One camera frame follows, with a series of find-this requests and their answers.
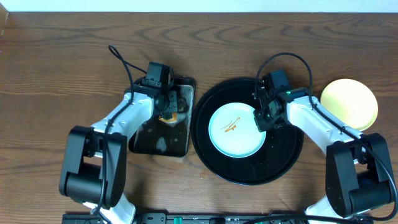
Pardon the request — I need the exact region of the orange green scrub sponge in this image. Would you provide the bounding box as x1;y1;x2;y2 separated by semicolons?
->
159;112;177;124

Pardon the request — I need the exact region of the light blue plate front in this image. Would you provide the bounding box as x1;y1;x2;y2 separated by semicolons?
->
208;103;267;159

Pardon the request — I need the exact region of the yellow plate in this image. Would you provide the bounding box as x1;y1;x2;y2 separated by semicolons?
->
320;78;378;131

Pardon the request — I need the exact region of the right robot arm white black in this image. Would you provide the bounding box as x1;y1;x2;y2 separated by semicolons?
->
254;85;397;223

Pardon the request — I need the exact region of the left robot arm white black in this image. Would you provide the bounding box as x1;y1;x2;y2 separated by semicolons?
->
59;77;178;223

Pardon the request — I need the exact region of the round black serving tray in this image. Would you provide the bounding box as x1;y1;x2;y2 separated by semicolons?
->
190;78;304;185

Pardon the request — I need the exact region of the black rectangular soapy water tray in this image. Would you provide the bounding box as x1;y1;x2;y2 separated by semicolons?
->
128;77;195;157

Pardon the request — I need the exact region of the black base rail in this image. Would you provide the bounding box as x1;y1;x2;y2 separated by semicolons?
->
62;212;374;224

